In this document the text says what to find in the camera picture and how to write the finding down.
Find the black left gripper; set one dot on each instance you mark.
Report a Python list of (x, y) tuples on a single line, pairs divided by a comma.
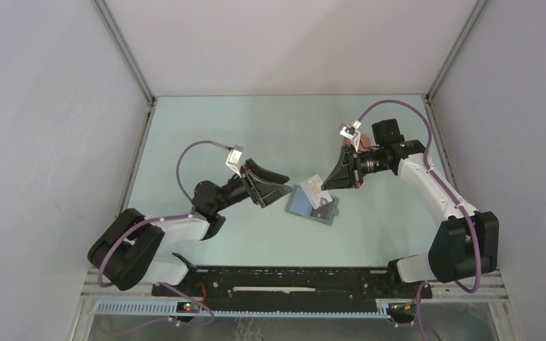
[(267, 193)]

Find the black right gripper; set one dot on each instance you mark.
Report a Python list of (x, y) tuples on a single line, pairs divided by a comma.
[(344, 175)]

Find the white printed credit card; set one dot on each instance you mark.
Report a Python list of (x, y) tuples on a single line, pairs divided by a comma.
[(313, 191)]

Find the green leather card holder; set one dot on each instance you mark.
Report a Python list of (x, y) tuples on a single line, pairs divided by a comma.
[(299, 205)]

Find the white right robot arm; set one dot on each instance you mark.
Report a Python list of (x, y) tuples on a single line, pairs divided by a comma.
[(466, 242)]

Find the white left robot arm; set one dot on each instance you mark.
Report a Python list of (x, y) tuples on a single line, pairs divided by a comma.
[(137, 248)]

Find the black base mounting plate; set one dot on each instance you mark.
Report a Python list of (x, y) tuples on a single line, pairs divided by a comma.
[(296, 289)]

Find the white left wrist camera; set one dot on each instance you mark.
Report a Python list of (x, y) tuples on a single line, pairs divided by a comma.
[(233, 158)]

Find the aluminium frame rail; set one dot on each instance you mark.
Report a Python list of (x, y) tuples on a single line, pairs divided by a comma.
[(492, 290)]

